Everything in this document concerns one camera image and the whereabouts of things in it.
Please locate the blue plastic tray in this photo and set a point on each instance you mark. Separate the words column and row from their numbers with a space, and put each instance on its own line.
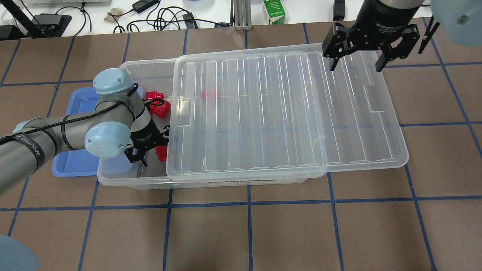
column 78, row 163

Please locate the red block under lid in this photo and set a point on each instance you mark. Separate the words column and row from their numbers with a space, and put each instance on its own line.
column 209, row 94

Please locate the black power adapter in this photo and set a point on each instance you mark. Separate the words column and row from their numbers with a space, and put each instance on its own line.
column 142, row 5

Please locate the clear plastic box lid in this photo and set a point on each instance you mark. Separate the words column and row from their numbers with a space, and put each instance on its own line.
column 281, row 114

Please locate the green white carton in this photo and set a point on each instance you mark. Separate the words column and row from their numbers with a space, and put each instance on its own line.
column 274, row 12

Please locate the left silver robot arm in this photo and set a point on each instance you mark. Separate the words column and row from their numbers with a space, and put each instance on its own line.
column 120, row 124

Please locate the red block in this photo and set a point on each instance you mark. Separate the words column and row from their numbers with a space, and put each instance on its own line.
column 151, row 95
column 159, row 108
column 161, row 152
column 209, row 94

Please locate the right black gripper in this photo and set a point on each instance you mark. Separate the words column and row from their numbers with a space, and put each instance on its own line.
column 382, row 19

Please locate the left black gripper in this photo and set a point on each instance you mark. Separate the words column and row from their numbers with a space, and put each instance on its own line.
column 145, row 136

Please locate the aluminium frame post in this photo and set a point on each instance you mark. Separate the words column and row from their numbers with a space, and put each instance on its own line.
column 240, row 16

